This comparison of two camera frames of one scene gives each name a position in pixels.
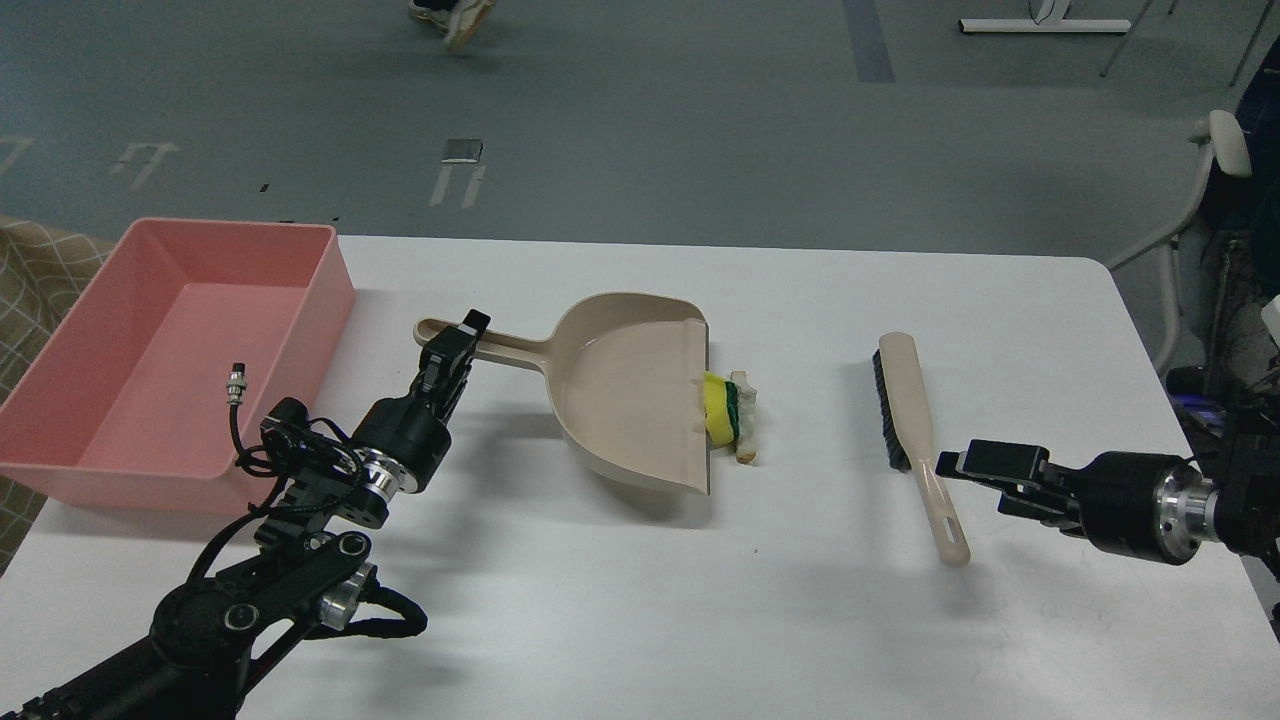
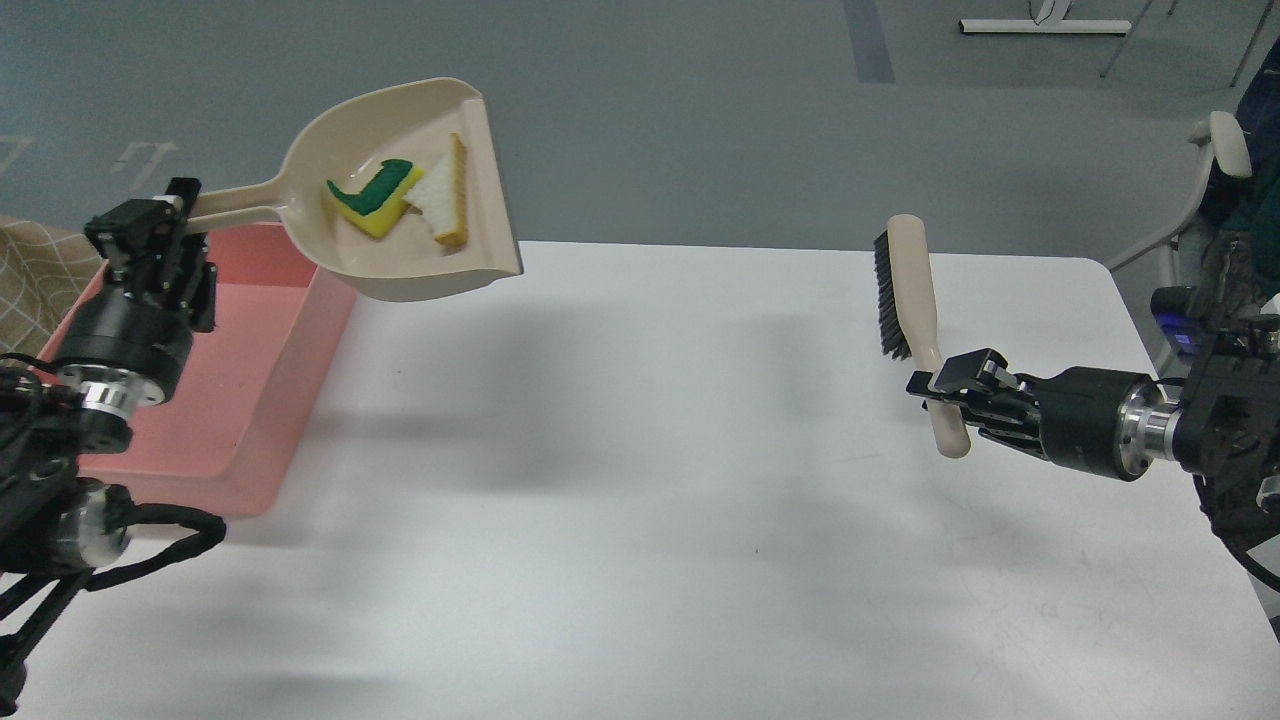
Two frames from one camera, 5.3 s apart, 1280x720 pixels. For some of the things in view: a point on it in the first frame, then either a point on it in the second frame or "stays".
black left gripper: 408,436 → 120,350
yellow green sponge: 721,410 → 375,209
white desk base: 1052,22 stays
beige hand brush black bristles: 909,447 → 906,317
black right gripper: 1131,504 → 1113,422
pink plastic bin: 124,403 stays
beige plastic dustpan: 631,373 → 349,146
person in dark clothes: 1240,255 stays
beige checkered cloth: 45,275 stays
